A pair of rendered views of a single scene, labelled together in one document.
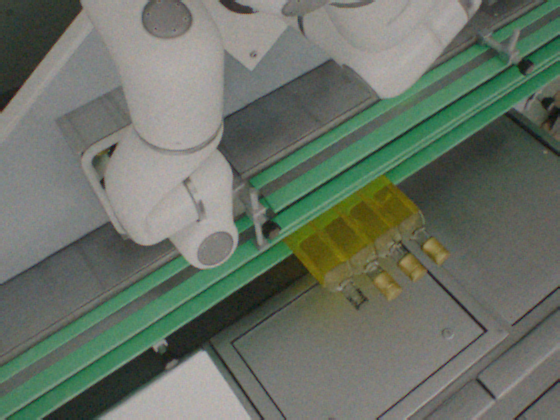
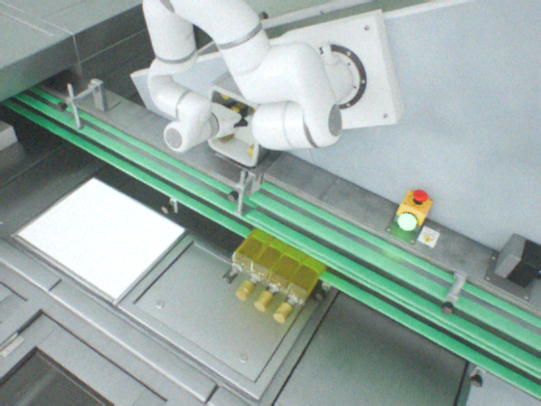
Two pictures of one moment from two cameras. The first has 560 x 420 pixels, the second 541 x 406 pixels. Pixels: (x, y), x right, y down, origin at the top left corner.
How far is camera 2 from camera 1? 0.76 m
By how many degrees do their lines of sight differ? 35
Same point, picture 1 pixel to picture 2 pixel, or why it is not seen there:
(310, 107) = (329, 192)
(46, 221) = not seen: hidden behind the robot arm
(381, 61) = (258, 115)
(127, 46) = not seen: outside the picture
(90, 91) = not seen: hidden behind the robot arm
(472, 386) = (211, 382)
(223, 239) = (178, 137)
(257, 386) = (171, 260)
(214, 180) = (189, 106)
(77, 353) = (147, 159)
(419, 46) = (273, 124)
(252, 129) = (298, 170)
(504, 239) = (343, 390)
